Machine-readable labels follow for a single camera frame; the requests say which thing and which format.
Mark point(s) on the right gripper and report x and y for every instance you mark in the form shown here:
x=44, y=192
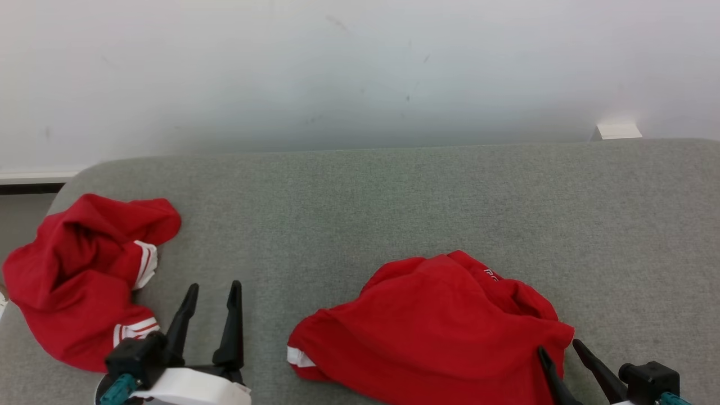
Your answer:
x=624, y=403

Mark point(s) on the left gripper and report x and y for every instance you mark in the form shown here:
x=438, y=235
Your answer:
x=197, y=391

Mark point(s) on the red and white jersey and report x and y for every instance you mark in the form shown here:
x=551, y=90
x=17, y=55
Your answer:
x=73, y=292

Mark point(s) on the red basketball jersey white sleeves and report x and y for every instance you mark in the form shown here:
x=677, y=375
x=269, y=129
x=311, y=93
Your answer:
x=439, y=337

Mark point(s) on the grey fabric sofa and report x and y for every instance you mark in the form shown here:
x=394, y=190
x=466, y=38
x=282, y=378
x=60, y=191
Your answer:
x=394, y=208

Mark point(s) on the white baseboard strip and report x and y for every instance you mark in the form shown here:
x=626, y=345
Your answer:
x=34, y=175

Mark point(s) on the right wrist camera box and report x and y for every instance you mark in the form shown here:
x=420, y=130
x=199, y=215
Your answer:
x=647, y=379

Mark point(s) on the white wall box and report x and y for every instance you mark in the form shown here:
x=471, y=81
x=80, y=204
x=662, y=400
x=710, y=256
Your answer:
x=617, y=132

